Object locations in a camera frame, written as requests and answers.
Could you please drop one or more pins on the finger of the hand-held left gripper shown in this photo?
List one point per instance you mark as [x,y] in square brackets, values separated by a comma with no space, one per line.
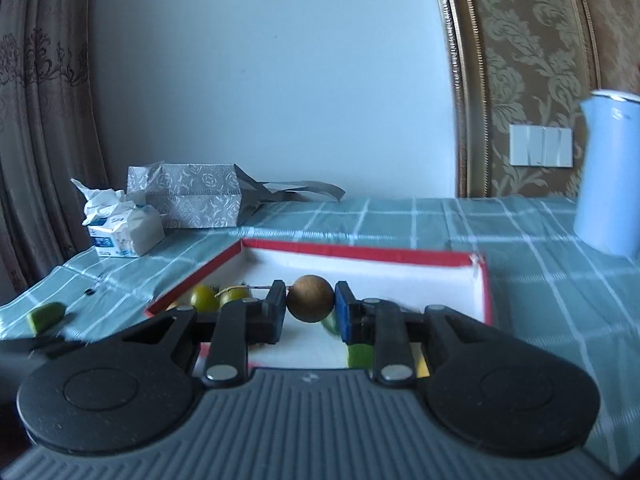
[55,347]

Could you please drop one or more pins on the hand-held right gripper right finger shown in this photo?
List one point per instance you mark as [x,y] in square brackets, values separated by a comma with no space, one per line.
[344,316]

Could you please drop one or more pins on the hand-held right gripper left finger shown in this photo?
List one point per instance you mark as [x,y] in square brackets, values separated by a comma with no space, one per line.
[277,312]

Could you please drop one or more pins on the green cucumber piece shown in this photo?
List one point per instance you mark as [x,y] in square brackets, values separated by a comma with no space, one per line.
[47,317]
[360,356]

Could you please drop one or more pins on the brown longan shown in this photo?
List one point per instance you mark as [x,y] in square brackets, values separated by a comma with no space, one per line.
[310,297]

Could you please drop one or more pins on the red shallow cardboard box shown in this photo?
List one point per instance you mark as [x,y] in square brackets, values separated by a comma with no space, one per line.
[400,280]

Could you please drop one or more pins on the green tomato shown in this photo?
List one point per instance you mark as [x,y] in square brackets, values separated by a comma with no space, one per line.
[204,298]
[234,296]

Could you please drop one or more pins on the white tissue pack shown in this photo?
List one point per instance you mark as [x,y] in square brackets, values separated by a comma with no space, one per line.
[127,230]

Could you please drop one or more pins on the grey patterned gift bag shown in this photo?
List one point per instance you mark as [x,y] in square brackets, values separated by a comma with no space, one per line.
[195,195]

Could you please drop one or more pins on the brown curtain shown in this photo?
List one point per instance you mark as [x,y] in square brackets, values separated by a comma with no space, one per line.
[45,110]

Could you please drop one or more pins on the light blue electric kettle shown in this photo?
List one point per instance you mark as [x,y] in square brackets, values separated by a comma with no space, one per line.
[607,175]

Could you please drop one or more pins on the gilded wall trim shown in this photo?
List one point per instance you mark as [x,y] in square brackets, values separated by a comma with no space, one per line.
[465,85]

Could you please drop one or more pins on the white wall switch panel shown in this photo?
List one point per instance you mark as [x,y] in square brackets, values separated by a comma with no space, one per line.
[541,145]

